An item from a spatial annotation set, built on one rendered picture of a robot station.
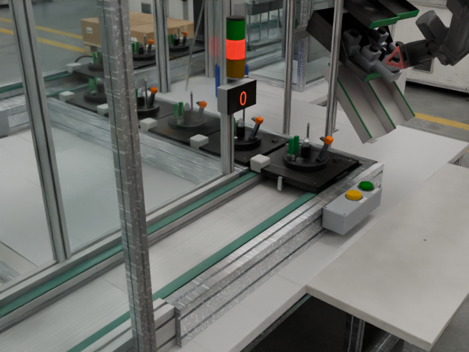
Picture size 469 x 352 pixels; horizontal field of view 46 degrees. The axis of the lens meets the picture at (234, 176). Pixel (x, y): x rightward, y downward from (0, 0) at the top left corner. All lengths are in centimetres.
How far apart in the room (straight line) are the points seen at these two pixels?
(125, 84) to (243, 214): 79
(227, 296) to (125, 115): 57
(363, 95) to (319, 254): 67
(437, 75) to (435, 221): 414
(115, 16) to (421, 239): 109
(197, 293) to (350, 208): 52
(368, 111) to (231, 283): 89
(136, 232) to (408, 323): 67
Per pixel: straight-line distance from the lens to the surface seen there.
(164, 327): 114
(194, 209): 148
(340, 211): 147
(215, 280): 120
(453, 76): 571
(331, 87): 181
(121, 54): 79
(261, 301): 130
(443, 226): 168
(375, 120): 190
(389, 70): 175
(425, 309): 135
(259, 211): 153
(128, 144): 83
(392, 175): 193
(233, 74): 149
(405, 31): 581
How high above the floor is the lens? 168
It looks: 26 degrees down
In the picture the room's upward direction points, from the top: straight up
